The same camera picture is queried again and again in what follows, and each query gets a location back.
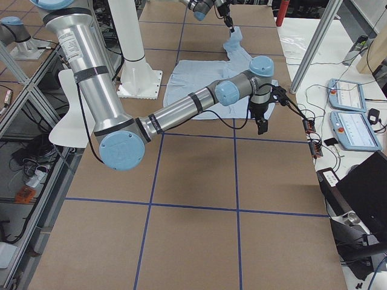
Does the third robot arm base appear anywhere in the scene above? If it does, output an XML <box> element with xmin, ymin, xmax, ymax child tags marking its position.
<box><xmin>1</xmin><ymin>16</ymin><xmax>53</xmax><ymax>60</ymax></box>

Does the grey aluminium frame post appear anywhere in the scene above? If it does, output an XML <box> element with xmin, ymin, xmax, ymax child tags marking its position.
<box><xmin>290</xmin><ymin>0</ymin><xmax>343</xmax><ymax>94</ymax></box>

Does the black laptop computer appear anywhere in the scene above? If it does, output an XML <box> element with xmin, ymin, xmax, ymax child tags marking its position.
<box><xmin>336</xmin><ymin>151</ymin><xmax>386</xmax><ymax>242</ymax></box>

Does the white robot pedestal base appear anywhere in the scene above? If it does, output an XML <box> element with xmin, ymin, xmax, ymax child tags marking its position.
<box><xmin>108</xmin><ymin>0</ymin><xmax>163</xmax><ymax>100</ymax></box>

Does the lower blue teach pendant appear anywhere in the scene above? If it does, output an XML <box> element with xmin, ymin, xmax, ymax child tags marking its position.
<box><xmin>330</xmin><ymin>111</ymin><xmax>382</xmax><ymax>152</ymax></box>

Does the clear plastic bag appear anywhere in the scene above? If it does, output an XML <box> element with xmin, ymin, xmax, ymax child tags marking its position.
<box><xmin>279</xmin><ymin>35</ymin><xmax>307</xmax><ymax>59</ymax></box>

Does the upper blue teach pendant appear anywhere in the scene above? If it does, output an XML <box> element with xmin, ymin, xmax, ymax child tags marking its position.
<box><xmin>327</xmin><ymin>79</ymin><xmax>367</xmax><ymax>113</ymax></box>

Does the blue teach pendant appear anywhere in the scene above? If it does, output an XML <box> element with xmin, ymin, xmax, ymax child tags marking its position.
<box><xmin>330</xmin><ymin>111</ymin><xmax>382</xmax><ymax>152</ymax></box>
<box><xmin>327</xmin><ymin>79</ymin><xmax>367</xmax><ymax>113</ymax></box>

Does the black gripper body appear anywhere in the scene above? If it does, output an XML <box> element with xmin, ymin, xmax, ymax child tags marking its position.
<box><xmin>248</xmin><ymin>85</ymin><xmax>287</xmax><ymax>121</ymax></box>
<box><xmin>214</xmin><ymin>0</ymin><xmax>232</xmax><ymax>22</ymax></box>

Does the light blue button-up shirt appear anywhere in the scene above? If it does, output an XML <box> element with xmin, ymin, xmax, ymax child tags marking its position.
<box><xmin>163</xmin><ymin>26</ymin><xmax>275</xmax><ymax>107</ymax></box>

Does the black labelled box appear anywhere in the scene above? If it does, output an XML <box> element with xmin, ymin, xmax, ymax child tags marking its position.
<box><xmin>316</xmin><ymin>167</ymin><xmax>340</xmax><ymax>196</ymax></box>

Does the white paper sheet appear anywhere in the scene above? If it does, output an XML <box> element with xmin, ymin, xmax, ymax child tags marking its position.
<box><xmin>49</xmin><ymin>69</ymin><xmax>88</xmax><ymax>149</ymax></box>

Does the red cylinder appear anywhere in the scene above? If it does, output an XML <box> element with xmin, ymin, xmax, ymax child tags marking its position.
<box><xmin>276</xmin><ymin>0</ymin><xmax>290</xmax><ymax>27</ymax></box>

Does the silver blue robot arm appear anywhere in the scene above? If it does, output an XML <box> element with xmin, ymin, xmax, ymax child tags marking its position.
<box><xmin>180</xmin><ymin>0</ymin><xmax>235</xmax><ymax>33</ymax></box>
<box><xmin>34</xmin><ymin>1</ymin><xmax>275</xmax><ymax>171</ymax></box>

